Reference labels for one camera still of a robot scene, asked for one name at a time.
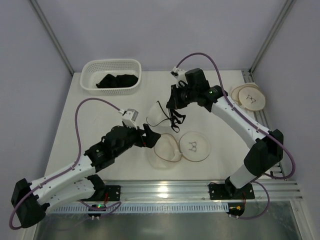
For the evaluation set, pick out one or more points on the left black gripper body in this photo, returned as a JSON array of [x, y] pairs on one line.
[[144, 136]]

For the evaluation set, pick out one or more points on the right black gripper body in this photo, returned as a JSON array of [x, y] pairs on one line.
[[173, 99]]

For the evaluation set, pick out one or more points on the white bra with black straps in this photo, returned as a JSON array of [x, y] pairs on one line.
[[160, 116]]

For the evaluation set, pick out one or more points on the white mesh laundry bag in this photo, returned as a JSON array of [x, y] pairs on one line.
[[193, 146]]

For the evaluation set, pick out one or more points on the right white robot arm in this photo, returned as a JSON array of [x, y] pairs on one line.
[[264, 145]]

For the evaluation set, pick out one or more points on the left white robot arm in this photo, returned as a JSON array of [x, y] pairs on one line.
[[79, 180]]

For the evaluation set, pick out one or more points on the black bra in basket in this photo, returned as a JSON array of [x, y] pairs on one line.
[[119, 81]]

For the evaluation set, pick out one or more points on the white plastic basket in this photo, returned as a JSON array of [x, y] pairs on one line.
[[94, 71]]

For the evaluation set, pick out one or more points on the left controller board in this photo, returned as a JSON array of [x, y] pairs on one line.
[[95, 210]]

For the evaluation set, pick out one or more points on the controller board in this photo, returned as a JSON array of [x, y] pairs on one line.
[[235, 211], [95, 210]]

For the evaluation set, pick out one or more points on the right controller board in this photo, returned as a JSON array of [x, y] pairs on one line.
[[235, 211]]

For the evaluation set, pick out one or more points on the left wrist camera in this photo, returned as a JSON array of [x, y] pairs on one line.
[[129, 117]]

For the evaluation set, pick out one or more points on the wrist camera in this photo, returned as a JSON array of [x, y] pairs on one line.
[[129, 117], [179, 75]]

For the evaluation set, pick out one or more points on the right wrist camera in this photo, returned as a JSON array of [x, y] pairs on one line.
[[179, 75]]

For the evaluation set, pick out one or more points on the right aluminium frame post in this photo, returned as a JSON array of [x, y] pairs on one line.
[[272, 33]]

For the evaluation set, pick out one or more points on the aluminium frame post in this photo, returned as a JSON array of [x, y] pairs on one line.
[[272, 33], [51, 34]]

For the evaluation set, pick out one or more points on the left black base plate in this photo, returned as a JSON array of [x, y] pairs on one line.
[[111, 193]]

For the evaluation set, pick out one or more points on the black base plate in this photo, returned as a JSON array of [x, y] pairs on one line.
[[111, 193], [222, 191]]

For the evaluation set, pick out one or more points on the aluminium front rail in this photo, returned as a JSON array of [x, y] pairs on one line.
[[182, 191]]

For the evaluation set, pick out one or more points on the slotted grey cable duct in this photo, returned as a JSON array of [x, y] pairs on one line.
[[150, 208]]

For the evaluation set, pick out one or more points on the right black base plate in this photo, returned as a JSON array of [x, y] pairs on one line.
[[222, 191]]

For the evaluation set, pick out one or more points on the left aluminium frame post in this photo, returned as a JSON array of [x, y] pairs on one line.
[[51, 34]]

